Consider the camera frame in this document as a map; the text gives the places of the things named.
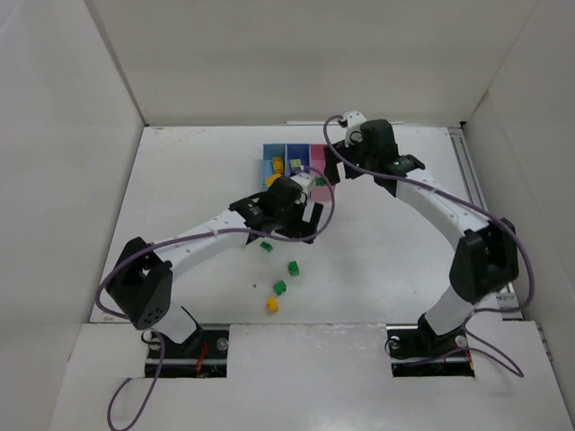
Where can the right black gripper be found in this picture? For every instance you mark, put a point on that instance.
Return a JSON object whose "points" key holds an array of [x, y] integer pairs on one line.
{"points": [[340, 158]]}

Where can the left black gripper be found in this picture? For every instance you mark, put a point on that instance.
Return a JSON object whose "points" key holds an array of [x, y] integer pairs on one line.
{"points": [[301, 222]]}

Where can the yellow arch lego brick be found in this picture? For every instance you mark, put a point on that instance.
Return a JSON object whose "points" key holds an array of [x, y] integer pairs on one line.
{"points": [[278, 165]]}

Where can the yellow rounded lego brick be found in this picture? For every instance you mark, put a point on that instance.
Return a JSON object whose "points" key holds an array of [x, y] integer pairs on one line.
{"points": [[271, 179]]}

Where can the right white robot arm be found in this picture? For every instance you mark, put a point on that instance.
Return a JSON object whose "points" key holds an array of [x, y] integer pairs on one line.
{"points": [[485, 253]]}

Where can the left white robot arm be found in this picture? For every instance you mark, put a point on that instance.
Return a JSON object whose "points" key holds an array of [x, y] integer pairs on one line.
{"points": [[141, 282]]}

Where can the pink container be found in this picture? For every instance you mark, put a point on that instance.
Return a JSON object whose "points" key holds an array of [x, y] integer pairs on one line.
{"points": [[320, 191]]}

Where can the light green lego brick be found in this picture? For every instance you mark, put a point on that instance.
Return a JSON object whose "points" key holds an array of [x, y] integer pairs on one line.
{"points": [[295, 164]]}

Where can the small dark green lego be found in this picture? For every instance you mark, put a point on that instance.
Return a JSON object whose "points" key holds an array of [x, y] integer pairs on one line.
{"points": [[266, 246]]}

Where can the light blue container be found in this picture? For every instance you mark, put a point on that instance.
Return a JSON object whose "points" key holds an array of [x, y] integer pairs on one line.
{"points": [[269, 152]]}

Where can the small yellow lego brick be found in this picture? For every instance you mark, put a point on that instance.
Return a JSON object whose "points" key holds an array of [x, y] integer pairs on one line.
{"points": [[272, 304]]}

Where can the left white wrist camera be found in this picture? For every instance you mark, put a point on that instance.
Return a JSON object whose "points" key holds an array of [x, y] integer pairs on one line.
{"points": [[306, 181]]}

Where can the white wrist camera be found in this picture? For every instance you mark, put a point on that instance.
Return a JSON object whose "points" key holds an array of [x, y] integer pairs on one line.
{"points": [[351, 122], [306, 181]]}

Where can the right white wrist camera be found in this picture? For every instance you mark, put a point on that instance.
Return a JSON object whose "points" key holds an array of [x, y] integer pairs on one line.
{"points": [[351, 122]]}

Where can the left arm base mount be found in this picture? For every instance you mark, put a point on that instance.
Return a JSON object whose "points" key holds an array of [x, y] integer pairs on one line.
{"points": [[206, 358]]}

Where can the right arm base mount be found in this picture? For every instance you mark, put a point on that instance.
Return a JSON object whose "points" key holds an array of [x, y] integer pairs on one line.
{"points": [[416, 351]]}

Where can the aluminium rail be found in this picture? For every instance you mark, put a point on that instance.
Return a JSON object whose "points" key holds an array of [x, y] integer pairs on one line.
{"points": [[506, 298]]}

